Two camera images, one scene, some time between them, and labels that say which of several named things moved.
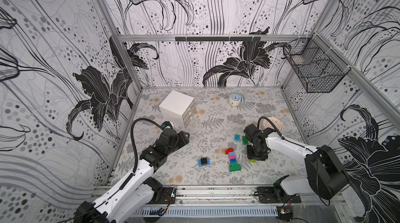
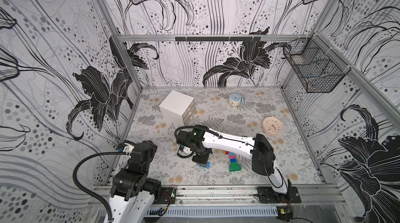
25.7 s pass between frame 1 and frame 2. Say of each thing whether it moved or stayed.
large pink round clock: stayed
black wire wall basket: stayed
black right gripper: moved
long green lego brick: stayed
